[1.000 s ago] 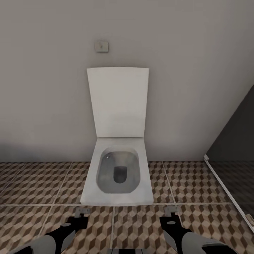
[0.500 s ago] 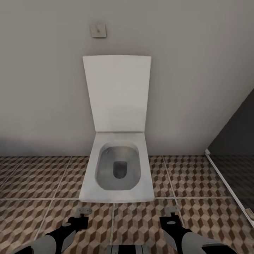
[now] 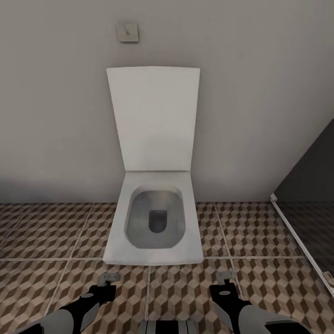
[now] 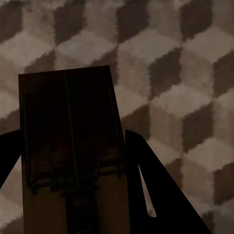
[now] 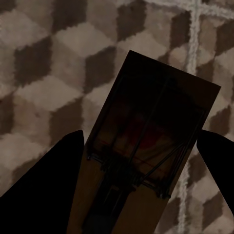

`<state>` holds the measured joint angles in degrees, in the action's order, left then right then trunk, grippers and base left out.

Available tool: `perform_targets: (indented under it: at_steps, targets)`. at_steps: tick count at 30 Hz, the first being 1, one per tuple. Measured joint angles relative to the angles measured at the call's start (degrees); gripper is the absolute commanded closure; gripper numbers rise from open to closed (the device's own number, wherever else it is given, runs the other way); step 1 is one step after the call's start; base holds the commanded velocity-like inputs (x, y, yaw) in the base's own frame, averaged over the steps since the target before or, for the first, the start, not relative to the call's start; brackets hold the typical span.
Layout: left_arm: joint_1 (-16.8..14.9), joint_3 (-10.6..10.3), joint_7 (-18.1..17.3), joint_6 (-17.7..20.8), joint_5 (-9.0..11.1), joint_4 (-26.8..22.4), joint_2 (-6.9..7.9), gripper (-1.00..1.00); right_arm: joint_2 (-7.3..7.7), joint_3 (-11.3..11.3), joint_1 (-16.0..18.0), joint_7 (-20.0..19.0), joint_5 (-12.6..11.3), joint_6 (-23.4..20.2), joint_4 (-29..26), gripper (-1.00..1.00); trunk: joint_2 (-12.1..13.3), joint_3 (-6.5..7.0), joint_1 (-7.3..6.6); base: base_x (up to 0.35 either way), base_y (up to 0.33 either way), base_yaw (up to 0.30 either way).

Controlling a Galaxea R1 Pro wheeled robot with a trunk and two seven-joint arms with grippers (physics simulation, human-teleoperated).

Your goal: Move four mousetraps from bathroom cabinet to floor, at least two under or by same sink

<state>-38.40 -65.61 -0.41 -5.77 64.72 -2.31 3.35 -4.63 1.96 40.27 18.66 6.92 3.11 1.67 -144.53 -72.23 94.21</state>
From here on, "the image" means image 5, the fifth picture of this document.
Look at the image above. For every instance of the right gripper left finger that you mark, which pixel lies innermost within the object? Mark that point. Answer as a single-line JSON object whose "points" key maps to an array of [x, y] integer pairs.
{"points": [[40, 202]]}

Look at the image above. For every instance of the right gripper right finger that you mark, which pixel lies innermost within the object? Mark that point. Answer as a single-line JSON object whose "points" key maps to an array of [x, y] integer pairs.
{"points": [[218, 154]]}

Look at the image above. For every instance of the mousetrap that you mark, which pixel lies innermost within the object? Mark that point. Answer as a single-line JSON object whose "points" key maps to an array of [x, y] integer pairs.
{"points": [[138, 147]]}

